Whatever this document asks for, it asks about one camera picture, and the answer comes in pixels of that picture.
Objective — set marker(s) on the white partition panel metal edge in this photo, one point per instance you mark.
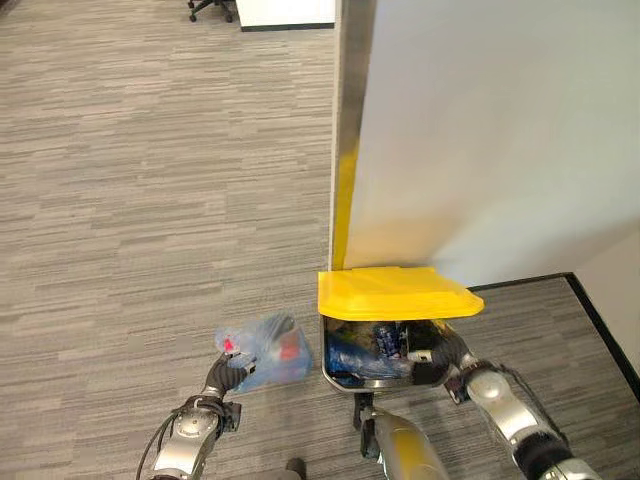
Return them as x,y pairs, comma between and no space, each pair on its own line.
480,135

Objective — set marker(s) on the blue liner with garbage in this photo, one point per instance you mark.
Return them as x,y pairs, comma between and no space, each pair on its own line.
370,352

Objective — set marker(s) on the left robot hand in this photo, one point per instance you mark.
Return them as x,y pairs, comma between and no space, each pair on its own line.
226,376

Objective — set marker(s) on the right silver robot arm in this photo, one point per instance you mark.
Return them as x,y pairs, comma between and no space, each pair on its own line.
515,415

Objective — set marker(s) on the black office chair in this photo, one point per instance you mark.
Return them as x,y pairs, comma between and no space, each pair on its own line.
210,8

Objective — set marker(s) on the black trash can pedal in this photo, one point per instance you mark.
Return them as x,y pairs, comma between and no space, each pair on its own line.
363,410

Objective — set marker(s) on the blue translucent packed garbage bag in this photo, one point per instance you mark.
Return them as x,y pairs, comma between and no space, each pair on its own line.
272,352

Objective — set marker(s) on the white cabinet with black base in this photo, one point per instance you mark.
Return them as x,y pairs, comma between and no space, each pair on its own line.
286,14

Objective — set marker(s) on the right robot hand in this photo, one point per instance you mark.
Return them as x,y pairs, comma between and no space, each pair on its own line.
434,361

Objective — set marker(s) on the large metal trash can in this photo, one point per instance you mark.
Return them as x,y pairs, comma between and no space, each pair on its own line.
380,355

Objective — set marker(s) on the yellow trash can lid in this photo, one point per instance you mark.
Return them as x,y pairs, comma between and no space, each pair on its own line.
395,294

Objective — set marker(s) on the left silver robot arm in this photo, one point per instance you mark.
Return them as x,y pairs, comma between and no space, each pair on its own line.
186,436

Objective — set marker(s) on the dark robot foot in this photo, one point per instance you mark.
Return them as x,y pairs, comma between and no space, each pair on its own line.
296,469

